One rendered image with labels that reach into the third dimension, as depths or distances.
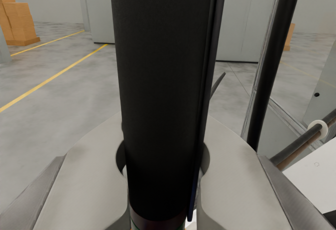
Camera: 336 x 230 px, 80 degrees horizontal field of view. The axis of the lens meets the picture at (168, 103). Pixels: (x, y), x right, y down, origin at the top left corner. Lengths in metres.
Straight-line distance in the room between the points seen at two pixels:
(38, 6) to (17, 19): 6.51
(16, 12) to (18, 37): 0.76
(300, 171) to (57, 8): 13.96
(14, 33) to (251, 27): 7.16
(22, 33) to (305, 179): 8.13
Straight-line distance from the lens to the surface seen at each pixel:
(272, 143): 1.43
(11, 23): 8.41
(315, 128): 0.37
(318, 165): 0.55
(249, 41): 5.89
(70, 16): 13.81
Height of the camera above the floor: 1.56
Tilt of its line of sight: 28 degrees down
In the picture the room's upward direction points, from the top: 2 degrees clockwise
